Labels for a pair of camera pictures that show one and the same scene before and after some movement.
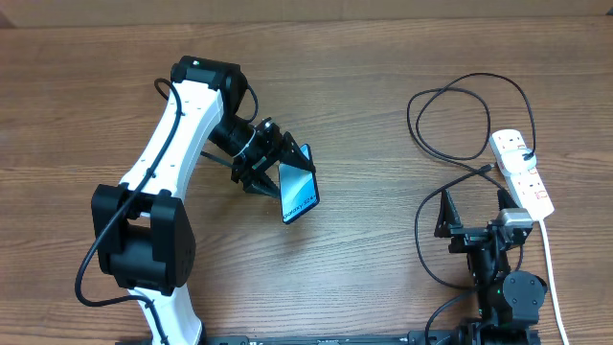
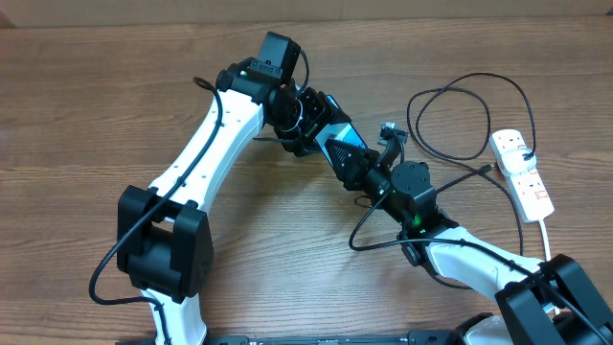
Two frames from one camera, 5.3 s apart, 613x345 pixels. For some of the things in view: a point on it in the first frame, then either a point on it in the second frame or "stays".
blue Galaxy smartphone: x=298 y=188 → x=339 y=131
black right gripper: x=446 y=226 → x=356 y=160
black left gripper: x=263 y=157 → x=321 y=111
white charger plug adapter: x=514 y=162 stays
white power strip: x=528 y=188 stays
